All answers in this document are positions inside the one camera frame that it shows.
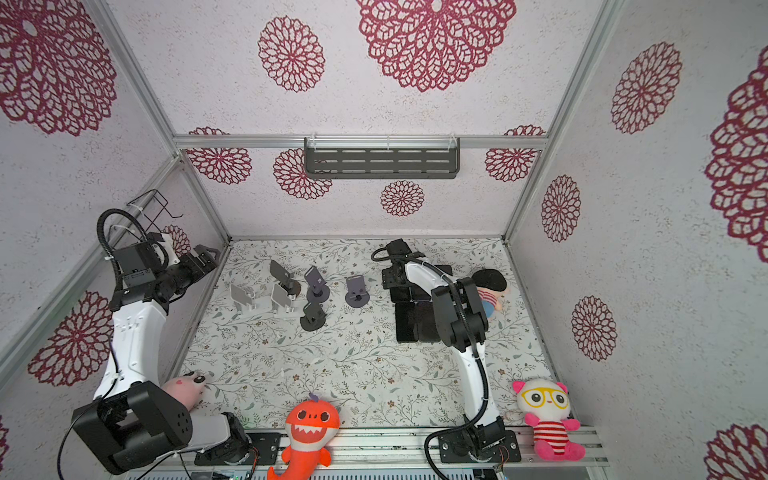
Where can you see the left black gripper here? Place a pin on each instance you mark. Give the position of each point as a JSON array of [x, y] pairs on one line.
[[198, 270]]

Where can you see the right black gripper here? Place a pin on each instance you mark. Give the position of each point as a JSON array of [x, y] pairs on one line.
[[388, 276]]

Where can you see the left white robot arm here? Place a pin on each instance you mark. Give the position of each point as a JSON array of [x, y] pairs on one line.
[[132, 422]]

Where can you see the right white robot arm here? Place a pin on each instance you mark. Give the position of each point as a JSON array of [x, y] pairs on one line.
[[462, 325]]

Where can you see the purple back middle stand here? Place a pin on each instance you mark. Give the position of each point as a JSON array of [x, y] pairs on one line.
[[357, 295]]

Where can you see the black front left stand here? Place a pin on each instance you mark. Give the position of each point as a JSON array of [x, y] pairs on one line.
[[313, 318]]

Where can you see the black haired doll plush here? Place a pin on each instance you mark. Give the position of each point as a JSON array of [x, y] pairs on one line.
[[492, 286]]

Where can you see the red mushroom plush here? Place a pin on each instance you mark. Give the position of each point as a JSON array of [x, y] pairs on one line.
[[187, 389]]

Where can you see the red shark plush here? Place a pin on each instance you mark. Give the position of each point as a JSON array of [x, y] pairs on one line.
[[310, 426]]

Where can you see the pink striped panda plush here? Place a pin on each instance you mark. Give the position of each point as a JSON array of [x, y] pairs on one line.
[[547, 410]]

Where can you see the black wire wall rack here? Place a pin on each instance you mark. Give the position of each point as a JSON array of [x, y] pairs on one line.
[[151, 209]]

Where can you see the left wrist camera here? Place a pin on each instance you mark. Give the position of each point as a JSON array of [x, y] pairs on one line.
[[144, 261]]

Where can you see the dark grey wall shelf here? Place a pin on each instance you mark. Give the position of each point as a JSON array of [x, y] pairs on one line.
[[381, 160]]

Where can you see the aluminium front rail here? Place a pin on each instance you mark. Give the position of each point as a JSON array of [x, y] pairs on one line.
[[403, 448]]

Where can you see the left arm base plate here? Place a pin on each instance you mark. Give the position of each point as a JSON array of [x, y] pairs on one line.
[[260, 449]]

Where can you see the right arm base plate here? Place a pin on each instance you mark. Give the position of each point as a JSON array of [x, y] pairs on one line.
[[492, 443]]

